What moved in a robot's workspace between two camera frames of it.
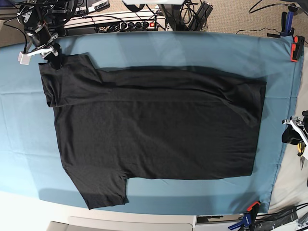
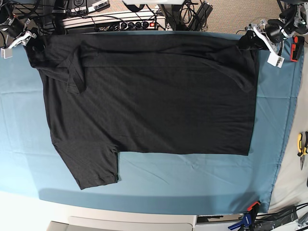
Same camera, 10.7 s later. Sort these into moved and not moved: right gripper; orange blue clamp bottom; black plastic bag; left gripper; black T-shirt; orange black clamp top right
Moved: black T-shirt; left gripper; right gripper
Not moved: orange blue clamp bottom; black plastic bag; orange black clamp top right
